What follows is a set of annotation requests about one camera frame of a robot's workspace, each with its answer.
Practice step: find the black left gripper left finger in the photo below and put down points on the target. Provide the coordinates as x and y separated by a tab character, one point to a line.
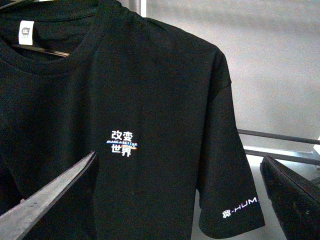
18	221

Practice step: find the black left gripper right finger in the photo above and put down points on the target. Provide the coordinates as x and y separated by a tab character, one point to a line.
294	199

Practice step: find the black t-shirt small chest logo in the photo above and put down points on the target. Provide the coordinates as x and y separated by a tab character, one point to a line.
153	101

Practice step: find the grey metal rack frame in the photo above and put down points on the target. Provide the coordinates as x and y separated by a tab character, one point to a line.
284	147

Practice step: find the metal wire hanger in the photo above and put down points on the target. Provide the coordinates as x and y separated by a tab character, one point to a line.
26	28

